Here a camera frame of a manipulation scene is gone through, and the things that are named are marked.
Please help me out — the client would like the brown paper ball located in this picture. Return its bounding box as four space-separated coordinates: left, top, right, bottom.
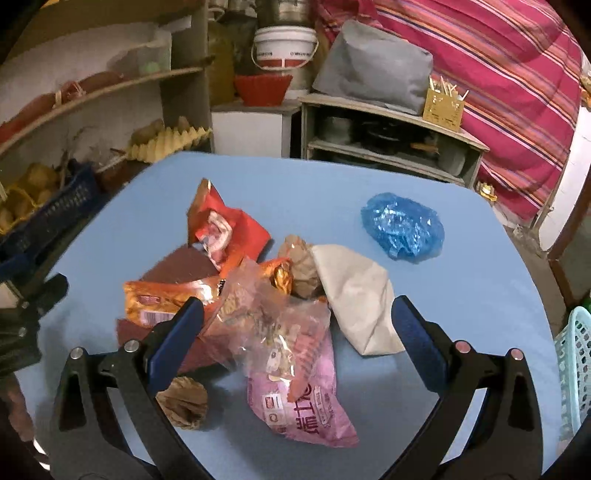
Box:
155 376 208 430

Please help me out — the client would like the orange snack wrapper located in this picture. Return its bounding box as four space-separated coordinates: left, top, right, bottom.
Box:
122 257 295 329

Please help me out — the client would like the dark red cardboard piece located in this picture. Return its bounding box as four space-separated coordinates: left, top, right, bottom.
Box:
116 245 217 376

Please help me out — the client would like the beige grey paper bag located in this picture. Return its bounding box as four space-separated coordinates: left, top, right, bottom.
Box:
310 244 405 356

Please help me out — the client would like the pink snack bag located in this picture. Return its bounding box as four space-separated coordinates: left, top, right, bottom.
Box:
201 259 359 448

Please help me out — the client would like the blue plastic bag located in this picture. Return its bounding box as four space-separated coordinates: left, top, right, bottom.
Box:
361 192 445 263

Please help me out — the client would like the red snack wrapper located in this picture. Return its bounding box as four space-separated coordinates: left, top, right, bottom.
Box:
187 178 271 278

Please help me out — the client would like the brown paper wad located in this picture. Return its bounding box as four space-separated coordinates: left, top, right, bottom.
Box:
279 235 324 299

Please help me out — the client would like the dark blue plastic crate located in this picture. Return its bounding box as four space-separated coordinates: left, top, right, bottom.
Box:
1 165 105 282

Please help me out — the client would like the light blue plastic basket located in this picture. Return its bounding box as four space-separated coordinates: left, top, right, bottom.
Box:
554 306 591 441

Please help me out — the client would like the yellow egg tray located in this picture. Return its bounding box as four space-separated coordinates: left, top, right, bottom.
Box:
125 127 212 164

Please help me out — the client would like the white small cabinet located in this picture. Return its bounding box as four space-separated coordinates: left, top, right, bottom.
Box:
211 100 301 158

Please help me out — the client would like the yellow utensil holder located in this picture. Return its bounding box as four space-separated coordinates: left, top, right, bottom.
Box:
423 76 469 133

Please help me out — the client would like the grey low cabinet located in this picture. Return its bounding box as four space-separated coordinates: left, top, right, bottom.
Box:
301 93 489 188

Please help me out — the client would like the red plastic bowl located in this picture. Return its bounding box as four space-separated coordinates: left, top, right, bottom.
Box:
233 74 293 107

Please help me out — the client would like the red striped curtain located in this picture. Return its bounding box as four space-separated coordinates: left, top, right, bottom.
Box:
318 0 582 223

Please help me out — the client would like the grey fabric cover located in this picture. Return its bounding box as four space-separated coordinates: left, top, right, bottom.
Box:
312 20 433 116

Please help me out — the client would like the white plastic bucket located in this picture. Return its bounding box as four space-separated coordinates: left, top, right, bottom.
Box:
250 25 318 72

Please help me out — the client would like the steel cooking pot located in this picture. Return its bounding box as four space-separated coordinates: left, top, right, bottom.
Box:
256 0 312 28

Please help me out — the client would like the wooden wall shelf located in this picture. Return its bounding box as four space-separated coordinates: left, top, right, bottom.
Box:
1 1 212 186

